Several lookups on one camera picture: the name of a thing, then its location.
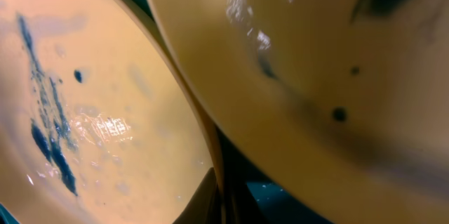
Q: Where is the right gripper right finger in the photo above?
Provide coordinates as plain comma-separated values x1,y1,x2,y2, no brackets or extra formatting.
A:
224,171,269,224

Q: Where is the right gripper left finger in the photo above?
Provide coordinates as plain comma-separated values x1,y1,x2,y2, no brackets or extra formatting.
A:
173,168,222,224

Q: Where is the yellow plate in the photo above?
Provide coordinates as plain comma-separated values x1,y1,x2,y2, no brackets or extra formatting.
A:
148,0,448,223
0,0,225,224

